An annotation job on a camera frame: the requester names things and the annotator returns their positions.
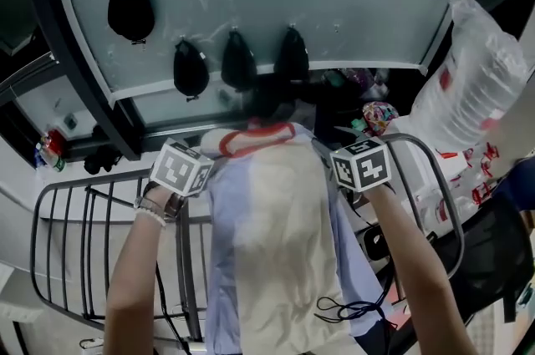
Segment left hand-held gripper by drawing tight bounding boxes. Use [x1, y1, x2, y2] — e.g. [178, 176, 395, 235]
[149, 137, 216, 198]

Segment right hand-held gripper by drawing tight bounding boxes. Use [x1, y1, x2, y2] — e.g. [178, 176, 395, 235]
[329, 136, 392, 193]

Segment grey metal drying rack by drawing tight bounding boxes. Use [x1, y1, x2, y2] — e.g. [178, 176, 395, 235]
[29, 131, 465, 355]

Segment cream and blue garment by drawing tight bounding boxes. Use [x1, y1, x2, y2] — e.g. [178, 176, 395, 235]
[199, 120, 396, 355]

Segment person's right forearm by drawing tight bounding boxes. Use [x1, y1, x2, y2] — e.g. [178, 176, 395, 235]
[367, 184, 480, 355]

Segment person's left forearm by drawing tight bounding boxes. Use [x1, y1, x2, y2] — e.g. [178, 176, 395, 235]
[104, 194, 186, 355]

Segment floral patterned item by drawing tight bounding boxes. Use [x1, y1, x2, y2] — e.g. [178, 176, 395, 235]
[361, 101, 399, 137]

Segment white bags with red print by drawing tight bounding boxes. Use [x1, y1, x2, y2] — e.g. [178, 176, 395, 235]
[400, 139, 522, 233]

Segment clear bottle with green label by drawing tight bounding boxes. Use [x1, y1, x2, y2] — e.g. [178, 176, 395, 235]
[39, 144, 68, 173]

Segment red bottle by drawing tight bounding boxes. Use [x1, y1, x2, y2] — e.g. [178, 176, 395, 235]
[44, 129, 67, 156]

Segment clear plastic bag of bottles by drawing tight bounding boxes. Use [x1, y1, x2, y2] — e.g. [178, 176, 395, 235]
[409, 0, 534, 154]

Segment black mesh chair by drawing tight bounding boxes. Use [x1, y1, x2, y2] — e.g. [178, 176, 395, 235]
[430, 185, 535, 325]

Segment white bead bracelet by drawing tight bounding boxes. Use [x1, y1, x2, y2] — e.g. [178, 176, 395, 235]
[134, 202, 167, 228]

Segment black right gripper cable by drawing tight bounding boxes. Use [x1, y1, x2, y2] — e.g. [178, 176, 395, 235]
[315, 297, 398, 329]

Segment black pouches hanging on wall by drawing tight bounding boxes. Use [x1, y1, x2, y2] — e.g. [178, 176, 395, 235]
[107, 0, 468, 103]

